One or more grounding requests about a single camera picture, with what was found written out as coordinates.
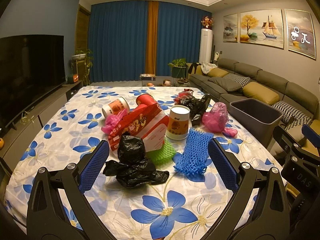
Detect blue foam fruit net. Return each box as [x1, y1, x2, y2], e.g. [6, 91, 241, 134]
[173, 128, 214, 177]

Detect black plastic bag front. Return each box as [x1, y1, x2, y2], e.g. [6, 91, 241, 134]
[103, 132, 169, 189]

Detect black plastic bag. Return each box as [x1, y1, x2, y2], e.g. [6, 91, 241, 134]
[180, 93, 211, 126]
[103, 132, 169, 189]

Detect pink plastic bag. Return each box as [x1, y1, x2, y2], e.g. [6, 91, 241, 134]
[101, 109, 128, 134]
[202, 102, 238, 138]

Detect green foam fruit net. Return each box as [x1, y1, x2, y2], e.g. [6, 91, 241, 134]
[146, 138, 176, 166]

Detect white orange paper canister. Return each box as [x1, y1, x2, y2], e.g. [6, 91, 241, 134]
[166, 105, 190, 140]

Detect white orange paper cup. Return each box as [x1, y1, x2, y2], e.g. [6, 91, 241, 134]
[102, 96, 130, 118]

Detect red snack packaging bag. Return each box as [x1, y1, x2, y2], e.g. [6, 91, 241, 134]
[108, 103, 169, 152]

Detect red paper cup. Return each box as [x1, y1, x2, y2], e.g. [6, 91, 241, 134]
[136, 93, 157, 106]
[133, 104, 147, 112]

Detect red paper cup front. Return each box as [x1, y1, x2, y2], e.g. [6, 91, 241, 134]
[133, 104, 147, 112]

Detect dark grey trash bin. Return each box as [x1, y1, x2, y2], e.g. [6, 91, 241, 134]
[229, 98, 283, 148]

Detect patterned cushion near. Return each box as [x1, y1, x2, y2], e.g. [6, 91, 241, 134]
[272, 101, 312, 131]

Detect patterned cushion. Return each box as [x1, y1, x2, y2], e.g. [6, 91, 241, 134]
[224, 73, 251, 88]
[272, 101, 312, 131]

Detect grey tv cabinet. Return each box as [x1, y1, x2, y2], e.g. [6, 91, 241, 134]
[1, 81, 83, 171]

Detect mustard cushion middle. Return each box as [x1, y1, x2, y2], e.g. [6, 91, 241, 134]
[242, 82, 280, 105]

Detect mustard cushion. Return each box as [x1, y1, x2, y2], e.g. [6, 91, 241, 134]
[207, 67, 229, 77]
[242, 82, 280, 105]

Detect floral blue white tablecloth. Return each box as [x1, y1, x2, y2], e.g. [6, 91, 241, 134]
[4, 86, 282, 239]

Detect patterned cushion far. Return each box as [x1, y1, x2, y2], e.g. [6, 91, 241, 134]
[224, 73, 251, 88]

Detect grey cushion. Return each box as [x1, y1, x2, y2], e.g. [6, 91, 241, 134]
[208, 77, 242, 92]

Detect grey sectional sofa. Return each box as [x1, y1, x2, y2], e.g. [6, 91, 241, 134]
[187, 59, 319, 154]

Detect mustard cushion far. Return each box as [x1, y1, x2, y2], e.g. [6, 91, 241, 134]
[207, 67, 229, 77]

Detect red crumpled wrapper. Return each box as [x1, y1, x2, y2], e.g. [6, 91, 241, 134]
[174, 88, 194, 105]

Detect right seascape painting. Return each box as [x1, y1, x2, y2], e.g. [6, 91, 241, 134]
[285, 9, 316, 60]

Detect white cloth on sofa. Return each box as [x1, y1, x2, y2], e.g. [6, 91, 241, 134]
[201, 62, 217, 75]

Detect black flat television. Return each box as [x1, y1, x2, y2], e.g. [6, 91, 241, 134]
[1, 34, 65, 128]

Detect sailboat tree painting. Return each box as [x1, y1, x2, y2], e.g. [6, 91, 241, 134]
[240, 9, 284, 49]

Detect trailing plant on stand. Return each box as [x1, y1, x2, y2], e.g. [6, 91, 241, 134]
[71, 49, 93, 86]

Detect white standing air conditioner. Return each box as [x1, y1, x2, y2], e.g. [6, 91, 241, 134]
[199, 28, 213, 63]

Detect box on coffee table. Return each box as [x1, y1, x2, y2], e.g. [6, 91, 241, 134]
[139, 74, 156, 81]

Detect dark coffee table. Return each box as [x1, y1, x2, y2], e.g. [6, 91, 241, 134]
[139, 74, 190, 87]

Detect green potted plant centre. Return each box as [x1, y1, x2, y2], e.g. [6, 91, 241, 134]
[168, 58, 187, 79]

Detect small landscape painting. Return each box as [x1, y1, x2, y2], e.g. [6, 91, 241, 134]
[223, 14, 238, 42]

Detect red gold flower decoration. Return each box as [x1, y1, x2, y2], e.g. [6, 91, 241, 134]
[201, 16, 214, 30]

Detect blue curtains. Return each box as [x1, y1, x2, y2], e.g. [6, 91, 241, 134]
[88, 1, 212, 82]

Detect orange centre curtain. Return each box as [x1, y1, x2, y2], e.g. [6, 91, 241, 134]
[145, 1, 159, 74]

